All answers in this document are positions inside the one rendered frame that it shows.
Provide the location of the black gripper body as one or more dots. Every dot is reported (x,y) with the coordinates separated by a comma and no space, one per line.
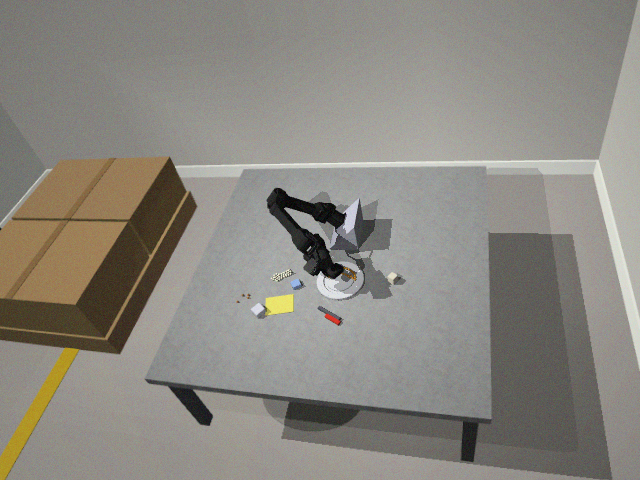
(333,271)

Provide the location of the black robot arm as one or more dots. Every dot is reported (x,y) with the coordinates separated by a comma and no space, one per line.
(302,238)

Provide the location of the yellow flat rectangular sheet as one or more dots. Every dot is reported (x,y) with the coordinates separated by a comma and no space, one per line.
(279,305)

